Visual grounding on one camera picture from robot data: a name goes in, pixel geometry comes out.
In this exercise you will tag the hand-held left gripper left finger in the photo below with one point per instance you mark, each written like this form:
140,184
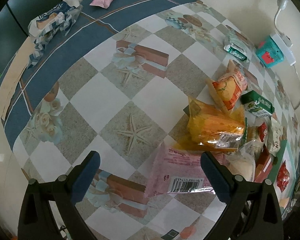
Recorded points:
86,177

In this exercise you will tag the green snack packet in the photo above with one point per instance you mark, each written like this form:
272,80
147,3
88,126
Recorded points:
258,103

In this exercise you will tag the orange snack packet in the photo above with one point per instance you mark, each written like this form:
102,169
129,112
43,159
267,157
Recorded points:
227,90

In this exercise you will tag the teal toy box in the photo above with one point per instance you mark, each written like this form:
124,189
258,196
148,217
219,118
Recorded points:
268,52

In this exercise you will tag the green white mint packet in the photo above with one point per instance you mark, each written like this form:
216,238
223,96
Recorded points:
236,46

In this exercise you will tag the blue white snack bag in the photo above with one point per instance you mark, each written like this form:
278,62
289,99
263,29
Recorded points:
53,17

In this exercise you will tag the yellow orange clear snack bag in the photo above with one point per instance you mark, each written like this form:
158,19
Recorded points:
212,125

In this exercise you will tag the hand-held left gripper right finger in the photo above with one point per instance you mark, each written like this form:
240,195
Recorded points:
215,177

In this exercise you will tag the small red snack packet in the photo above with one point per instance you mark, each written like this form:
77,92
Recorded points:
263,132

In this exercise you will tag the small white snack packet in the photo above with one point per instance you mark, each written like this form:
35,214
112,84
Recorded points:
276,137

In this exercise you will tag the dark green panel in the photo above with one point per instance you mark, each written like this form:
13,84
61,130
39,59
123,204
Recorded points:
12,25

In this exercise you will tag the large pink snack packet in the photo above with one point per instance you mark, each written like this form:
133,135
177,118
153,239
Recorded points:
175,170

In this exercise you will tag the white power strip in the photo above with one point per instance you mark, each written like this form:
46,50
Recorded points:
287,47

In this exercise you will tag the round cracker packet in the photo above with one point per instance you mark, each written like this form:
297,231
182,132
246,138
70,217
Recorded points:
243,162

